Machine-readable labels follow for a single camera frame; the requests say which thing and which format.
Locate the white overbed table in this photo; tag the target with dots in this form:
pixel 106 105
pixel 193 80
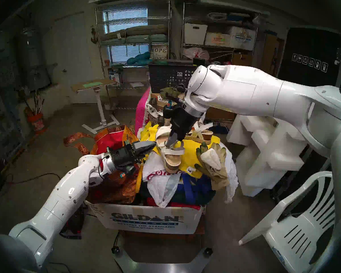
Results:
pixel 101 110

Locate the white plastic chair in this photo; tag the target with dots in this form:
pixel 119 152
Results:
pixel 287 235

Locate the pink pillow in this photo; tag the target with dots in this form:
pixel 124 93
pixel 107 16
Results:
pixel 142 110

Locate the aluminium step ladder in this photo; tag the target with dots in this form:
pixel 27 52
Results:
pixel 15 138

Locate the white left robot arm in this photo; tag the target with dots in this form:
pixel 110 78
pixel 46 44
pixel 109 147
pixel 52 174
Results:
pixel 65 190

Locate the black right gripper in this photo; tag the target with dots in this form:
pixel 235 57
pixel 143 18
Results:
pixel 183 120

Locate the yellow terry towel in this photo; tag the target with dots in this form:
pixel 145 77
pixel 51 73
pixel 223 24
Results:
pixel 191 155

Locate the grey water heater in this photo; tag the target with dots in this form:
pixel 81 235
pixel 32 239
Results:
pixel 34 64

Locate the labelled cardboard box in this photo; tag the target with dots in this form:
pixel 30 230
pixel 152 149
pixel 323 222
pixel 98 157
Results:
pixel 217 39

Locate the large white Gildan carton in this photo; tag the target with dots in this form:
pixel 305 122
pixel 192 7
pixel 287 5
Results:
pixel 147 218

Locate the small white Gildan carton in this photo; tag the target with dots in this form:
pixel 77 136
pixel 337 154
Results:
pixel 243 37

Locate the wooden cross caster dolly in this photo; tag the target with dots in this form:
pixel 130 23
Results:
pixel 160 104

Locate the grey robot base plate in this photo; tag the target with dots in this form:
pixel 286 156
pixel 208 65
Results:
pixel 159 268

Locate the beige green-tipped work glove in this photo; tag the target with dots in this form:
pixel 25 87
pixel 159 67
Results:
pixel 216 177

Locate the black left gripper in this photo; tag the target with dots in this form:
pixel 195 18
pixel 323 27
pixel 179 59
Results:
pixel 125 158

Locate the green bench cushion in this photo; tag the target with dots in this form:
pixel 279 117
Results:
pixel 142 39

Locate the HOPE word sign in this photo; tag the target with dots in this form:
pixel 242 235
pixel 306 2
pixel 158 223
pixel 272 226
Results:
pixel 158 52

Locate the black mesh basket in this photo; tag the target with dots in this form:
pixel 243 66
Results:
pixel 162 76

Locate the red orange floral tote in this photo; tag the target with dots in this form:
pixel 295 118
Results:
pixel 110 138

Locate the thin white plastic sheet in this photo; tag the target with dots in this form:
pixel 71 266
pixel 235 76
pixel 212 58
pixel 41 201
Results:
pixel 231 175

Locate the beige bench cushion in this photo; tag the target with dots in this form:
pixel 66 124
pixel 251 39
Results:
pixel 142 30

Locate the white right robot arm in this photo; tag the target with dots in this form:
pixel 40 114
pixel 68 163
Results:
pixel 258 90

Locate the white door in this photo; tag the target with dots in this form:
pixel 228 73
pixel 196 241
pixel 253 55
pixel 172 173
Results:
pixel 74 62

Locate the black flight case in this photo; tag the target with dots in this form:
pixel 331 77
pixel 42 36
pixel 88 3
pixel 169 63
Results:
pixel 309 47

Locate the white crumpled cloth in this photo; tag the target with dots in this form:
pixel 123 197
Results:
pixel 211 159

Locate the window with blinds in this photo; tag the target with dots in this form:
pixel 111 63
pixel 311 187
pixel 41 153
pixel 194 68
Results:
pixel 128 15

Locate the green knit glove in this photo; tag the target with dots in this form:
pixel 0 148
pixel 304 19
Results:
pixel 166 91

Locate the white storage box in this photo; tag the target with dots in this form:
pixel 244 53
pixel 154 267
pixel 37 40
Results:
pixel 195 33

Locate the teal cushion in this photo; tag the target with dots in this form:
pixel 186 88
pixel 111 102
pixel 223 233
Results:
pixel 139 58

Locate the orange plastic bucket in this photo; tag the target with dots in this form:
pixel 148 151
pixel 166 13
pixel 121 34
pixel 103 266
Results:
pixel 37 123

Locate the white red-logo plastic bag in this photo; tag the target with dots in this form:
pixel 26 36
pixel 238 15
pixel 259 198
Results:
pixel 162 190

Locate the blue fabric bag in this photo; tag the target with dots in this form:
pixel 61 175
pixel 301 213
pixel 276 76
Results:
pixel 193 190

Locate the blue white appliance box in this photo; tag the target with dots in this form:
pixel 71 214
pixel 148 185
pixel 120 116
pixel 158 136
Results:
pixel 115 76

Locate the anchor wall ornament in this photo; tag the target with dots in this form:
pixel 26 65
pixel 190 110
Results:
pixel 94 36

